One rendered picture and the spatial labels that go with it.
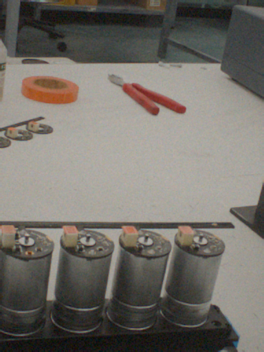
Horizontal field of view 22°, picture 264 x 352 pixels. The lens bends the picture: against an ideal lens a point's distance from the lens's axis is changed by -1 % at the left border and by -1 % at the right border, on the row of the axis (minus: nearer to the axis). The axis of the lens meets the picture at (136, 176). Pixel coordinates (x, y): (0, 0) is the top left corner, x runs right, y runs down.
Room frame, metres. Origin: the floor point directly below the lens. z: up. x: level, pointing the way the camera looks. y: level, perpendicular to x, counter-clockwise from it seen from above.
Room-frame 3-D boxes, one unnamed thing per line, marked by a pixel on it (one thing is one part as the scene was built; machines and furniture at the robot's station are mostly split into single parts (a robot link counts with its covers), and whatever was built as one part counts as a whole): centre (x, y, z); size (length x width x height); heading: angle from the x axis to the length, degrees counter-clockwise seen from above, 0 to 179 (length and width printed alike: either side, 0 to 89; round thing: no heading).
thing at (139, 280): (0.28, -0.01, 0.79); 0.02 x 0.02 x 0.05
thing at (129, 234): (0.28, 0.00, 0.82); 0.01 x 0.01 x 0.01; 21
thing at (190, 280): (0.29, -0.04, 0.79); 0.02 x 0.02 x 0.05
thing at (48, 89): (0.68, 0.10, 0.76); 0.06 x 0.06 x 0.01
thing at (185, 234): (0.29, -0.03, 0.82); 0.01 x 0.01 x 0.01; 21
